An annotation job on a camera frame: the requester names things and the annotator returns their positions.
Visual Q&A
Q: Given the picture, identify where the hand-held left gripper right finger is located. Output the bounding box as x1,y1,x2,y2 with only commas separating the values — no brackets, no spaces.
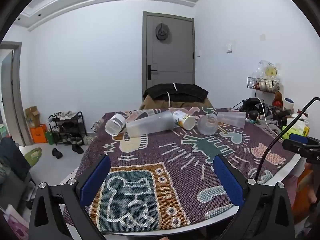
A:
212,154,296,240

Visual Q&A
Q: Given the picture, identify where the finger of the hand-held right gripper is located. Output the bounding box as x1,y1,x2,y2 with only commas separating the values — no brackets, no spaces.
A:
282,133,309,153

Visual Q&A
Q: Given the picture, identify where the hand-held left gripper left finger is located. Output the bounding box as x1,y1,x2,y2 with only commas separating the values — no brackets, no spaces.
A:
29,154,111,240

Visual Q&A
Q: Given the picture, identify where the small clear cup grey band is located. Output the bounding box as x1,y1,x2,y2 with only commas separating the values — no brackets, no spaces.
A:
105,114,127,137

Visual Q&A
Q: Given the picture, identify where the clear round cup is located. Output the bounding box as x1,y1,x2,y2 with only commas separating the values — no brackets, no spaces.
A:
197,114,219,136

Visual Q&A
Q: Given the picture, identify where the translucent ribbed cup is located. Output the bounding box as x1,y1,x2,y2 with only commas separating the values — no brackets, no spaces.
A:
217,111,246,129

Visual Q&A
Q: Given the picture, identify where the white cup yellow green label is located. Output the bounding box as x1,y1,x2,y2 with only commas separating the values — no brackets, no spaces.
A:
173,110,196,130

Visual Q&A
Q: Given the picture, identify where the tall translucent cup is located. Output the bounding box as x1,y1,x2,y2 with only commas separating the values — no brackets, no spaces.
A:
125,112,175,137

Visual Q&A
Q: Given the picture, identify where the yellow green tissue box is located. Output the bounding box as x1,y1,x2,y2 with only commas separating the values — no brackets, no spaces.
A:
282,119,310,140

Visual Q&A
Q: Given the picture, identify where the white tape roll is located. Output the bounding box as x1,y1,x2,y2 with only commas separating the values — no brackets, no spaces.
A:
283,97,296,111

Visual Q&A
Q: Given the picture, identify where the brown plush toy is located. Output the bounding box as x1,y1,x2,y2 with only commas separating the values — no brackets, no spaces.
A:
272,92,284,107

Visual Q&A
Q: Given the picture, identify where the small figurine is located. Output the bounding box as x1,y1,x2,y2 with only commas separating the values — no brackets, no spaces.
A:
246,110,259,124

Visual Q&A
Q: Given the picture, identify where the printed blanket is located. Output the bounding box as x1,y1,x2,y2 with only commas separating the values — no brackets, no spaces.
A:
62,106,300,233

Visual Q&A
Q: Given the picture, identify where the black shoe rack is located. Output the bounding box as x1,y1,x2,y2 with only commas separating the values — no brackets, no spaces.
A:
47,111,88,146

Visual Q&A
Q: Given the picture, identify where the green bag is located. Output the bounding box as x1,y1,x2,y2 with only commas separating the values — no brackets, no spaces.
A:
45,130,56,145

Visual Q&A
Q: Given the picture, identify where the green slipper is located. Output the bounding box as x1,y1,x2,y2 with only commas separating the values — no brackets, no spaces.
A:
24,147,42,167

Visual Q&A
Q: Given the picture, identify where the orange box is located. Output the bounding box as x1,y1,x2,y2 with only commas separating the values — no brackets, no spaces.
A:
30,124,48,144

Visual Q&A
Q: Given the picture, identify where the clear plastic bag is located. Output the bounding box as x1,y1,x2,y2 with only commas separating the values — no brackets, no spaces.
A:
256,60,279,81

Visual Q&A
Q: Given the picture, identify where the dark chair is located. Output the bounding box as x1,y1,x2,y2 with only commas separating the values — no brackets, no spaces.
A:
0,137,36,207

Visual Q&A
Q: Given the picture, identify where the cardboard box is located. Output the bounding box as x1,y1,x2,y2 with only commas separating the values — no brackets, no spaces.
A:
24,106,41,128

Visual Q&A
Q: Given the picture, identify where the brown chair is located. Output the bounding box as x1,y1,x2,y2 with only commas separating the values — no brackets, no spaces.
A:
139,95,213,110

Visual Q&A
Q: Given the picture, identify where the black jacket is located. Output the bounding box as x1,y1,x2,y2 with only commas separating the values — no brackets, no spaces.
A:
143,83,209,103

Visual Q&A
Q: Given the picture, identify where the grey door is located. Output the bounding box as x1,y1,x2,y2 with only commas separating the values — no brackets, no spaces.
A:
142,12,195,98

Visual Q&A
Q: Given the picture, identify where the grey hat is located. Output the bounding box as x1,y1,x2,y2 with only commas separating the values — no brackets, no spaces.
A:
155,22,171,41

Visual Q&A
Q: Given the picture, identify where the black cable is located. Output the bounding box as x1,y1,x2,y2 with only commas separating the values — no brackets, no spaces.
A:
254,97,320,180

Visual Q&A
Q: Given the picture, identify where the black wire basket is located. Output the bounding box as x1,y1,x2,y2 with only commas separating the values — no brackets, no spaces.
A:
247,77,280,93

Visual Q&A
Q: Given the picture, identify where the grey door frame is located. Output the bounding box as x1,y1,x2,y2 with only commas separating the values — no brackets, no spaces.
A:
0,41,27,147

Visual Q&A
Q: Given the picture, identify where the black door handle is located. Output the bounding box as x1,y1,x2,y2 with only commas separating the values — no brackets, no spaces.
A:
147,65,158,80

